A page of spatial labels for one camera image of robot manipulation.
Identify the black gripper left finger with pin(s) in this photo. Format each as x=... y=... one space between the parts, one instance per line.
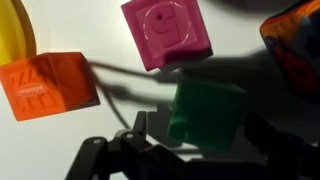
x=129 y=153

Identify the yellow plastic banana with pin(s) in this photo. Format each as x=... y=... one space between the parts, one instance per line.
x=17 y=39

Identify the red patterned block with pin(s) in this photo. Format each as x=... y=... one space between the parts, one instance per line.
x=292 y=37

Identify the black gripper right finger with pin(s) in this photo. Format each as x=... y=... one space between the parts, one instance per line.
x=288 y=156

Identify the dark green block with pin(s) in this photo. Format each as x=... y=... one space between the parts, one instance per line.
x=206 y=112

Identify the pink block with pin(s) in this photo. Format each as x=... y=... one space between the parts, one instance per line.
x=167 y=31

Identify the orange block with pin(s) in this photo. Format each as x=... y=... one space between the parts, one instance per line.
x=48 y=84

